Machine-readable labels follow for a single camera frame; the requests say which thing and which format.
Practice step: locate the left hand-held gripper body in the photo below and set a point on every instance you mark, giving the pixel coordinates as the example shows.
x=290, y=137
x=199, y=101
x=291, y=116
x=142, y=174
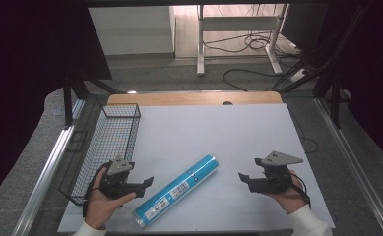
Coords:
x=118, y=183

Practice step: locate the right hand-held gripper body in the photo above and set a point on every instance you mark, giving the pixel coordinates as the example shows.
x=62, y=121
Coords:
x=274, y=180

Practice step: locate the person's right hand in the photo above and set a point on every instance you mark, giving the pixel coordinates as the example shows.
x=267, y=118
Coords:
x=292, y=198

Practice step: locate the person's left hand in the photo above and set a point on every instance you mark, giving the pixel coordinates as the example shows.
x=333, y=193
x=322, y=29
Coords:
x=98, y=208

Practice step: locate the blue cylindrical roll white label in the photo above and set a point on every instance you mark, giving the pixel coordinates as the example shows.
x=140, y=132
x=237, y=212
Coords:
x=176, y=191

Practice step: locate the white table sheet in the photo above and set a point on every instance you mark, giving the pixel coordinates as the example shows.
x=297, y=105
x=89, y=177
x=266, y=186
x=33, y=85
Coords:
x=212, y=137

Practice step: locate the black metal stand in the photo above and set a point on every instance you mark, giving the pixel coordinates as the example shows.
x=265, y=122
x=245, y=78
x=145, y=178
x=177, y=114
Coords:
x=68, y=101
x=335, y=98

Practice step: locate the wooden table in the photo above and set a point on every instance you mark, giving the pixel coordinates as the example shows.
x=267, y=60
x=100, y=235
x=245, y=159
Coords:
x=192, y=98

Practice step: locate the white power strip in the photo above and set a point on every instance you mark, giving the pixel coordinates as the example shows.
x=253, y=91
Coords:
x=298, y=75

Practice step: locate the white cabinet panel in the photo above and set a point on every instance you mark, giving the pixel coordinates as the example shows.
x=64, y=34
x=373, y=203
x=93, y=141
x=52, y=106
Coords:
x=133, y=31

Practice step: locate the black curtain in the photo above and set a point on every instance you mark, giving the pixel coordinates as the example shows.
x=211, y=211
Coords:
x=372, y=65
x=21, y=65

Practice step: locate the aluminium rail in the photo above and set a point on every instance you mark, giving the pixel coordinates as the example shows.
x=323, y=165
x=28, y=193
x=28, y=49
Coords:
x=356, y=164
x=48, y=170

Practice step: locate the white metal desk frame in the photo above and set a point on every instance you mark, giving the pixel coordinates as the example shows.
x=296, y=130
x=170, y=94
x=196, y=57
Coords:
x=200, y=39

